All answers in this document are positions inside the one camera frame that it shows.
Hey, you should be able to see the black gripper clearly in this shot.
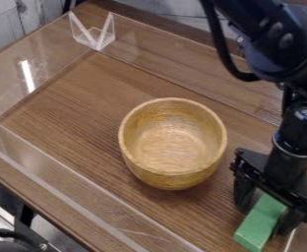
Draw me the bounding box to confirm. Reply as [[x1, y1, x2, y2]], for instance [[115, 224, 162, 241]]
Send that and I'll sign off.
[[232, 131, 307, 236]]

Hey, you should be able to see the green rectangular block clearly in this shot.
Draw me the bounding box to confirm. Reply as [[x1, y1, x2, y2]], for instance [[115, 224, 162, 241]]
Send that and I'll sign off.
[[234, 194, 287, 252]]

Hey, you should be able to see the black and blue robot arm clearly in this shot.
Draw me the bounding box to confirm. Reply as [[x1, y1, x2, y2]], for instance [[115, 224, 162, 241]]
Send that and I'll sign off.
[[201, 0, 307, 235]]

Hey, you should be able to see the brown wooden bowl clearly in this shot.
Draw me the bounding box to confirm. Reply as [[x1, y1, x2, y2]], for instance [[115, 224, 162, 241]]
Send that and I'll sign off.
[[118, 97, 228, 190]]

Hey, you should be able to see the black table leg bracket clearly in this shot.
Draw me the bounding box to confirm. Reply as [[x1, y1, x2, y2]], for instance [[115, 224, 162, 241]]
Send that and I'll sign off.
[[15, 205, 61, 252]]

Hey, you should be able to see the black cable under table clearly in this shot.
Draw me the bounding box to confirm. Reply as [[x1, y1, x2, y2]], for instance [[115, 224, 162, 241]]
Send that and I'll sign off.
[[0, 225, 36, 244]]

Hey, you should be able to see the clear acrylic corner bracket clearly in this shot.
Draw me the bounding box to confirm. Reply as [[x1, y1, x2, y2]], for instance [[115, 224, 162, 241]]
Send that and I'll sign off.
[[69, 12, 115, 51]]

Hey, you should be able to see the clear acrylic barrier wall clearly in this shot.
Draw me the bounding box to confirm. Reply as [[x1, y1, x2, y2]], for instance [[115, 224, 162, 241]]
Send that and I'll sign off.
[[0, 10, 281, 252]]

